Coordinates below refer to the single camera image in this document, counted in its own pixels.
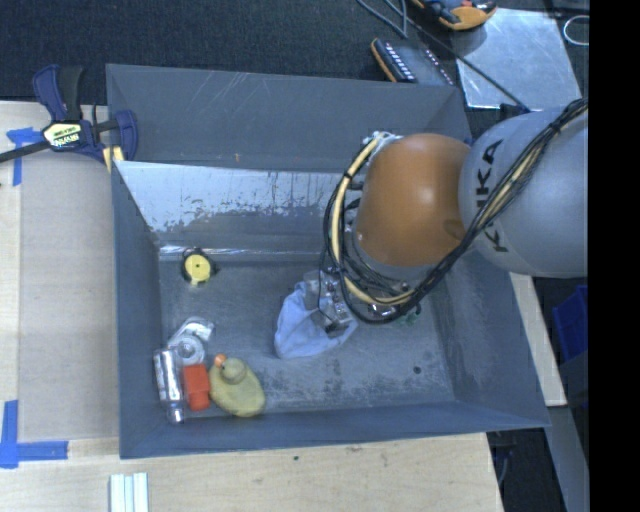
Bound white cloth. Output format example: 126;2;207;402
273;280;359;360

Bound yellow rubber duck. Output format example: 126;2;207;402
207;353;267;419

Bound yellow round tape measure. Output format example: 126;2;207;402
180;246;220;288

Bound red-orange block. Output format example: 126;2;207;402
180;363;212;413

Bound silver metallic tube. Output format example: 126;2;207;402
152;348;186;426

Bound grey metal bin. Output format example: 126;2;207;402
104;63;553;460

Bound pale wood board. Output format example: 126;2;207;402
18;149;122;444

